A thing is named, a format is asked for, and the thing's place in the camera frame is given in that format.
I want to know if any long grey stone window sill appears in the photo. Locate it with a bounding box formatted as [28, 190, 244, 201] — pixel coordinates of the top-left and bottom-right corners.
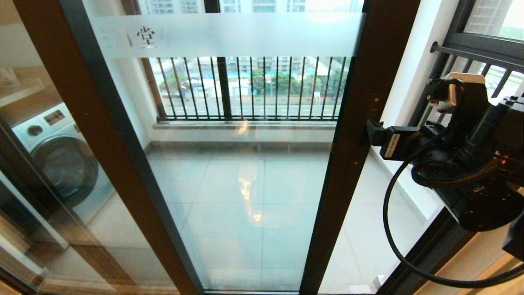
[154, 120, 337, 131]

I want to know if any brown framed fixed glass door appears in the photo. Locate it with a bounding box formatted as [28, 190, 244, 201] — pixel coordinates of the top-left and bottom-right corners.
[0, 0, 205, 295]

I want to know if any grey front-load washing machine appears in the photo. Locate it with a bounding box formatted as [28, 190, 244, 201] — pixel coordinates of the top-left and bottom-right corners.
[0, 102, 116, 246]

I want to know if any dark door frame with track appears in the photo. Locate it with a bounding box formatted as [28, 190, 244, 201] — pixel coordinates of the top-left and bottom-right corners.
[376, 207, 524, 295]

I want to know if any wide black window railing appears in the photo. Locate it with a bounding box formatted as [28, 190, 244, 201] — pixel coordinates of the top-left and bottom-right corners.
[141, 57, 353, 122]

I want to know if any short grey stone window sill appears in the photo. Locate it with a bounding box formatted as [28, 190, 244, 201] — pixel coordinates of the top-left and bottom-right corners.
[370, 147, 445, 222]

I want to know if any sliding glass door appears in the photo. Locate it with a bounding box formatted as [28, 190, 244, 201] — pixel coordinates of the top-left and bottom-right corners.
[0, 0, 421, 295]

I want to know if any narrow black window railing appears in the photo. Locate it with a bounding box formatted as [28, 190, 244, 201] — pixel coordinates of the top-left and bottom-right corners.
[409, 33, 524, 127]

